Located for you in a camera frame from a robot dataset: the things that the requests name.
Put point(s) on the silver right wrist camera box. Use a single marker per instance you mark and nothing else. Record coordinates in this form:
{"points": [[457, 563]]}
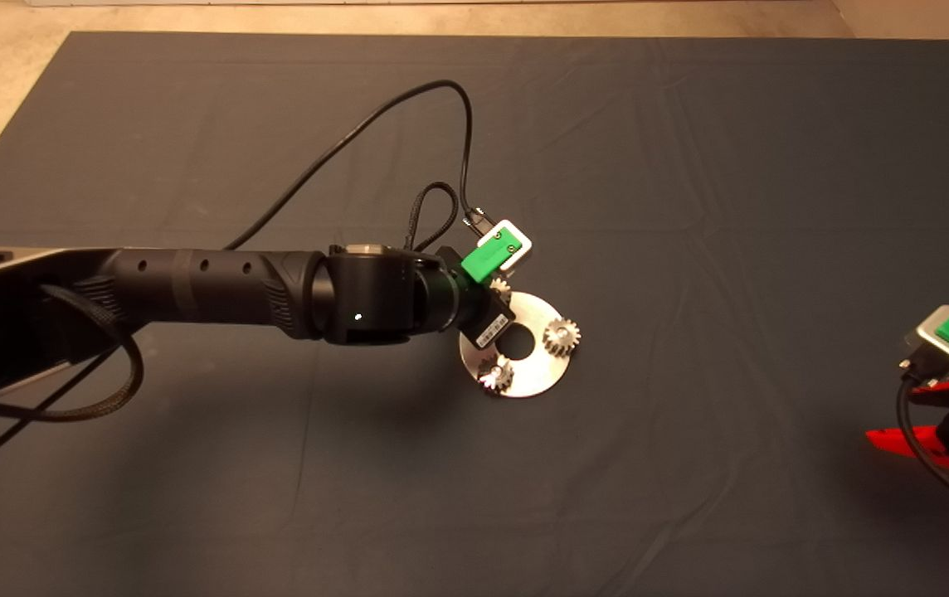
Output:
{"points": [[927, 336]]}

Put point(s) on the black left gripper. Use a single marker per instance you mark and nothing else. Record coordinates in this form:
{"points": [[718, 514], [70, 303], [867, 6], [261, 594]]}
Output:
{"points": [[479, 311]]}

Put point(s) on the dark grey table cloth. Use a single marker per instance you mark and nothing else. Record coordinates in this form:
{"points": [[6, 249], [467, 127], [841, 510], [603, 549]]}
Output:
{"points": [[690, 166]]}

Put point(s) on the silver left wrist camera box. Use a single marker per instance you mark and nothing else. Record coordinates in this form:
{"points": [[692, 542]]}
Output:
{"points": [[522, 240]]}

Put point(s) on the green left camera mount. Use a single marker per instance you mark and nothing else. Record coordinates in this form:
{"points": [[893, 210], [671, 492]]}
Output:
{"points": [[487, 255]]}

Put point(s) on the small steel planetary gear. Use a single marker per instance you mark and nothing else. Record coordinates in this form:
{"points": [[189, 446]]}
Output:
{"points": [[498, 375], [559, 338], [501, 288]]}

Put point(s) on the round metal carrier plate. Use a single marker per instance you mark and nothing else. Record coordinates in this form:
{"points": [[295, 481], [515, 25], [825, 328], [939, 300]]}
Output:
{"points": [[541, 373]]}

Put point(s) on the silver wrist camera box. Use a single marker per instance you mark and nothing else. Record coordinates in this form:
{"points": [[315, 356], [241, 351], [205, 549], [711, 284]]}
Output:
{"points": [[927, 336], [522, 240]]}

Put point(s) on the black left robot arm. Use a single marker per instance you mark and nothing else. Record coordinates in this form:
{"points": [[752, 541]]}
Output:
{"points": [[192, 290]]}

